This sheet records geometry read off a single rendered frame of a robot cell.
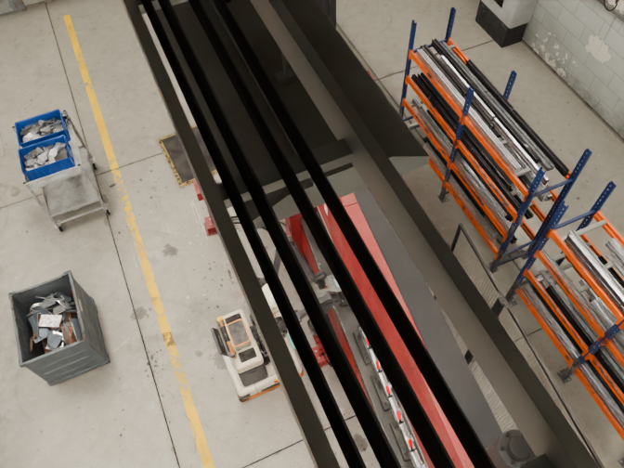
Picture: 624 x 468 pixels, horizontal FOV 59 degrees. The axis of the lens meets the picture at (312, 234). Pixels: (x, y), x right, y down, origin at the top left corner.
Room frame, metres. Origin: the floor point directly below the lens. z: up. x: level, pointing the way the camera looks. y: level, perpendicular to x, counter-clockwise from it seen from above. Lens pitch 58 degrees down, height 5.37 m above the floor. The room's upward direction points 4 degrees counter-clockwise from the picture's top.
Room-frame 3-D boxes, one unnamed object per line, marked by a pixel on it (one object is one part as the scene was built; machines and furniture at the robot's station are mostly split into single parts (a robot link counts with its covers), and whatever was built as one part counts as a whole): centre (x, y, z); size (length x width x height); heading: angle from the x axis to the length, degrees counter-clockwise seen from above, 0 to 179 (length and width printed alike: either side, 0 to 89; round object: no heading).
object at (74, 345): (2.24, 2.52, 0.36); 0.80 x 0.60 x 0.72; 21
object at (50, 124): (4.39, 2.91, 0.92); 0.50 x 0.36 x 0.18; 111
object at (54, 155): (3.99, 2.78, 0.92); 0.50 x 0.36 x 0.18; 111
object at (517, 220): (3.87, -1.78, 0.87); 2.20 x 0.50 x 1.75; 21
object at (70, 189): (4.16, 2.83, 0.47); 0.90 x 0.66 x 0.95; 21
